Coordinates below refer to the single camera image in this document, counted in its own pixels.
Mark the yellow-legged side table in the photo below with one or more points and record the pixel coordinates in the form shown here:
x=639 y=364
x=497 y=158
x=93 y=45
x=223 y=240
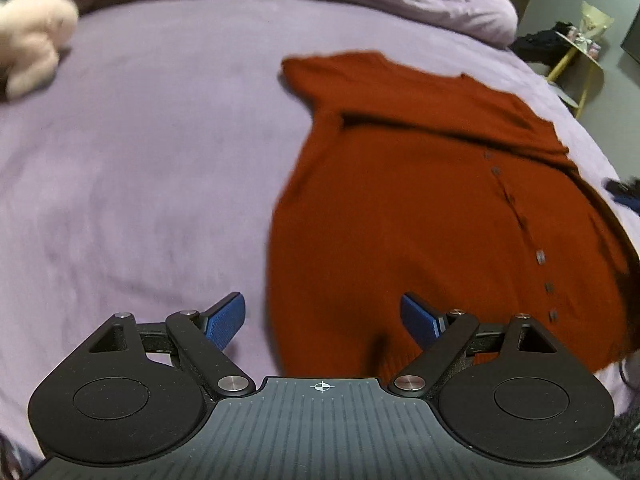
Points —
x=582 y=52

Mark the pile of dark clothes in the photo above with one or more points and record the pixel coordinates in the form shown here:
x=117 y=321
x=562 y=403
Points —
x=542 y=42

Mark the wrapped flower bouquet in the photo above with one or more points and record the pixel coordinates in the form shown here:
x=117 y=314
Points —
x=595 y=17

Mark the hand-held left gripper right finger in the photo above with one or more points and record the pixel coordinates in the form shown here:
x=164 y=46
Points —
x=419 y=317

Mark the red buttoned knit cardigan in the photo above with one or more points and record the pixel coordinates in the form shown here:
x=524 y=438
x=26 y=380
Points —
x=410 y=210

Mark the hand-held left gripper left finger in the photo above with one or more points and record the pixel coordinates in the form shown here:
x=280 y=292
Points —
x=227 y=317

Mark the pink plush toy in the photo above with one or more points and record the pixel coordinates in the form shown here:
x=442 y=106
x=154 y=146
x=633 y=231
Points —
x=30 y=35

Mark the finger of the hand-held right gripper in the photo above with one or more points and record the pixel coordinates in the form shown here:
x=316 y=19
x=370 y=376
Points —
x=622 y=189

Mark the black wall television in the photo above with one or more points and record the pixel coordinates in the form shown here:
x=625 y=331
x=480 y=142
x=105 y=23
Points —
x=631 y=32

